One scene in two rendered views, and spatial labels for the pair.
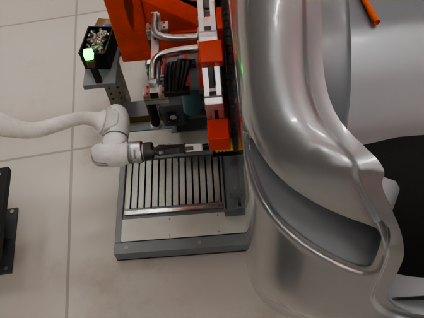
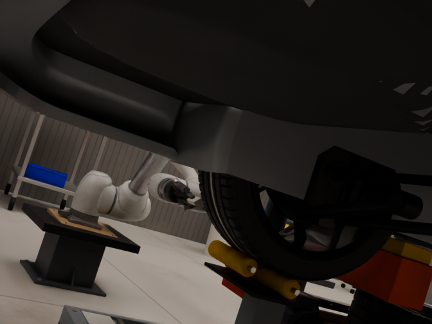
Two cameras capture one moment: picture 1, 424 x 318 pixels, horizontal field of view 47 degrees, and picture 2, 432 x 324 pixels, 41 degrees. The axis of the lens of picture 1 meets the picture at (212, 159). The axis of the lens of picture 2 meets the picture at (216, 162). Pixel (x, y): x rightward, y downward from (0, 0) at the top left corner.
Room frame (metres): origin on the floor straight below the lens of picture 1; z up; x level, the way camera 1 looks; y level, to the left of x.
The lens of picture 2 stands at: (0.22, -1.68, 0.71)
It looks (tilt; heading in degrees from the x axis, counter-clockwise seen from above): 2 degrees up; 61
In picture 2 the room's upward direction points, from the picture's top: 18 degrees clockwise
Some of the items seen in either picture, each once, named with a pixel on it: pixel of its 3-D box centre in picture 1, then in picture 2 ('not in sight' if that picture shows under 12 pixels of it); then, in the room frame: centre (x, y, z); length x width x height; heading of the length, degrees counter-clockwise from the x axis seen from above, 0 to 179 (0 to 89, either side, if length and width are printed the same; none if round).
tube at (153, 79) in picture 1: (175, 57); not in sight; (1.25, 0.08, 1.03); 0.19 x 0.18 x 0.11; 86
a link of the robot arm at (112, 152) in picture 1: (110, 151); (165, 187); (1.18, 0.40, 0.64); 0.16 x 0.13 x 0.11; 86
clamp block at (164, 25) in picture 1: (158, 29); not in sight; (1.53, 0.14, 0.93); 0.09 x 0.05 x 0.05; 86
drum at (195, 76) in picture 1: (194, 71); not in sight; (1.35, 0.02, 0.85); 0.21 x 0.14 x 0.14; 86
